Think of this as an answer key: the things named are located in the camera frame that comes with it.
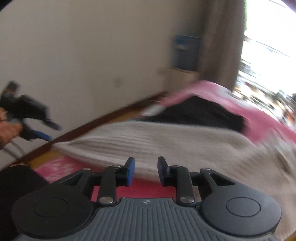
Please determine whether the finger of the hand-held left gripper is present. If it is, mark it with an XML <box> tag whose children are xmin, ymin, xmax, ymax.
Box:
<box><xmin>28</xmin><ymin>130</ymin><xmax>52</xmax><ymax>142</ymax></box>
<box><xmin>43</xmin><ymin>117</ymin><xmax>62</xmax><ymax>131</ymax></box>

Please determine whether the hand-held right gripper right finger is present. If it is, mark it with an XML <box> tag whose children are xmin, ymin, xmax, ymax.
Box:
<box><xmin>157</xmin><ymin>156</ymin><xmax>235</xmax><ymax>207</ymax></box>

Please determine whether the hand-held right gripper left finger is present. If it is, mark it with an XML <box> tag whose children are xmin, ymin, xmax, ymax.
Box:
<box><xmin>59</xmin><ymin>156</ymin><xmax>136</xmax><ymax>207</ymax></box>

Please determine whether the beige houndstooth knit cardigan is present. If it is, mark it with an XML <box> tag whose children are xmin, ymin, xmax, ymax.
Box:
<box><xmin>52</xmin><ymin>120</ymin><xmax>296</xmax><ymax>241</ymax></box>

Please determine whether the person's left hand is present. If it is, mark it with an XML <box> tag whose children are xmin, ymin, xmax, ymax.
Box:
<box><xmin>0</xmin><ymin>108</ymin><xmax>23</xmax><ymax>149</ymax></box>

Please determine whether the black folded garment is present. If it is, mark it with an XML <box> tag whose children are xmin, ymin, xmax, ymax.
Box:
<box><xmin>143</xmin><ymin>96</ymin><xmax>245</xmax><ymax>132</ymax></box>

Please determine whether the person's black clothing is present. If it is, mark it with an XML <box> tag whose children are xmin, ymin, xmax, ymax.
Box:
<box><xmin>0</xmin><ymin>166</ymin><xmax>49</xmax><ymax>241</ymax></box>

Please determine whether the pink floral blanket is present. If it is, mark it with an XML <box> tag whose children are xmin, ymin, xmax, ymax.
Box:
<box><xmin>35</xmin><ymin>80</ymin><xmax>296</xmax><ymax>200</ymax></box>

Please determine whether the blue package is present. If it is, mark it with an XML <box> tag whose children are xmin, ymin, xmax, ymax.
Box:
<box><xmin>172</xmin><ymin>35</ymin><xmax>200</xmax><ymax>71</ymax></box>

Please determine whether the brown curtain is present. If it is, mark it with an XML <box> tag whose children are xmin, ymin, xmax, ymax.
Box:
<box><xmin>199</xmin><ymin>0</ymin><xmax>247</xmax><ymax>91</ymax></box>

